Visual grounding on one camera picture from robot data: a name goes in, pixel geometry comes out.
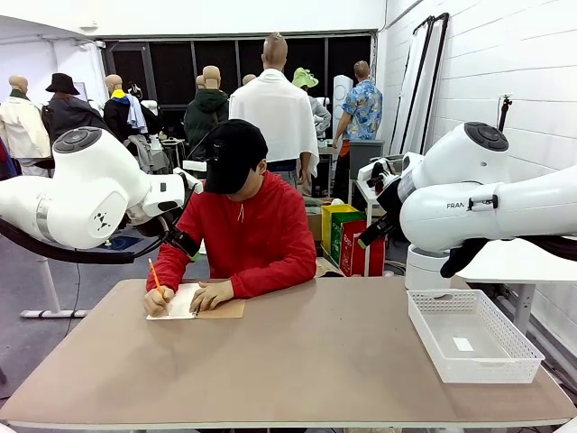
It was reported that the mannequin draped in white cloth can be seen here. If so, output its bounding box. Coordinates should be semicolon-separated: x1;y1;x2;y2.
228;32;320;198

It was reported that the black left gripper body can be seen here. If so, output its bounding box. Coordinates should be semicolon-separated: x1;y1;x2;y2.
167;227;203;259

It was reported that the person's right hand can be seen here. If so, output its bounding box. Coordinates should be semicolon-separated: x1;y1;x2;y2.
143;284;176;318

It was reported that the mannequin in cream jacket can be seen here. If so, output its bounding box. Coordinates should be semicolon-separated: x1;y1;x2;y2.
0;75;53;177

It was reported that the small white metal stand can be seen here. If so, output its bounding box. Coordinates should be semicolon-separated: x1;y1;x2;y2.
353;178;384;277

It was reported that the person's right forearm red sleeve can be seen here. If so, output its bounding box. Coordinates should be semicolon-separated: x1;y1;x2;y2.
146;254;193;294

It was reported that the person's left forearm red sleeve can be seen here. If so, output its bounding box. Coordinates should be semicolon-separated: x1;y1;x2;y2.
229;264;317;299

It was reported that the mannequin in hawaiian shirt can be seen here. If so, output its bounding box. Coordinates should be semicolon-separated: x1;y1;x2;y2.
332;60;383;204

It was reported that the beige cloth bag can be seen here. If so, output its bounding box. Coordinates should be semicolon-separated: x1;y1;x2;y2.
314;256;344;278

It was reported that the person's red hoodie torso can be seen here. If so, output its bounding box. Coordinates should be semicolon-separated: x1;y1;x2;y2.
146;170;318;299

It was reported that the black framed white panel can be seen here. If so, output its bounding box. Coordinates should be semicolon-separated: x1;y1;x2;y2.
389;15;436;157
414;12;451;154

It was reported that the orange pencil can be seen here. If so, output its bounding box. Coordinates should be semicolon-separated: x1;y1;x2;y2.
147;257;170;316

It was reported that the mannequin in dark green puffer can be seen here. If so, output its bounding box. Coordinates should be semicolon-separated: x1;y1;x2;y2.
183;65;230;152

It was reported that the yellow shopping bag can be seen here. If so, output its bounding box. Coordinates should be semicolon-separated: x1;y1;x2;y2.
321;203;360;265

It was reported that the brown cardboard box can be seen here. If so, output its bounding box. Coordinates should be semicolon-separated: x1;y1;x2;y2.
306;211;324;244

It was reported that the person's left hand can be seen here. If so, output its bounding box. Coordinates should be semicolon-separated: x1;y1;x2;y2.
188;280;235;313

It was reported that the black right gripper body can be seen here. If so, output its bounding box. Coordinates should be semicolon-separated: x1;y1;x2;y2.
365;211;403;244

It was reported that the large white side table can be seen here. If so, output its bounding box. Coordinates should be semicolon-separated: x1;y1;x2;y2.
454;236;577;335

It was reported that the mannequin with yellow blue collar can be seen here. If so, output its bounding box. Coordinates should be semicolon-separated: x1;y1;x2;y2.
102;74;162;175

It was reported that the spiral notebook brown cover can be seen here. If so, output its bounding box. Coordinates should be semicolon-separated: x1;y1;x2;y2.
145;282;247;321

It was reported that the black tripod stand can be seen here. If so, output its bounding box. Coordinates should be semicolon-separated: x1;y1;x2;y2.
498;94;514;133

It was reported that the white round trash bin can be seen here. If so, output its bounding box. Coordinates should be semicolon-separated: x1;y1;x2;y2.
404;243;454;290

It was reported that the green shopping bag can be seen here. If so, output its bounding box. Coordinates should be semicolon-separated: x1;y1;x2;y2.
330;211;367;272

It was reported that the white desk leg base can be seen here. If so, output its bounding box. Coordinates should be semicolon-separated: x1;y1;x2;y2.
20;256;89;319

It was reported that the black baseball cap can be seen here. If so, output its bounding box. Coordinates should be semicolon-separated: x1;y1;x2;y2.
203;119;270;196

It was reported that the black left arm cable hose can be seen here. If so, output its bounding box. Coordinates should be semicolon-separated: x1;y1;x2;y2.
0;217;136;265

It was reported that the white perforated plastic basket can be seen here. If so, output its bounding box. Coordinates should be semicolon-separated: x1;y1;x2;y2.
407;289;545;384

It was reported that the person's blurred head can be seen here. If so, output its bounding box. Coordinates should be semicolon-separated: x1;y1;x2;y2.
224;157;270;203

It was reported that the mannequin with black hat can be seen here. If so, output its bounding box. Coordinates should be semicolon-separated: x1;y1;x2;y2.
41;72;109;145

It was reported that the mannequin with green hat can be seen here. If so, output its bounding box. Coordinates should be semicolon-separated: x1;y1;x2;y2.
291;67;333;139

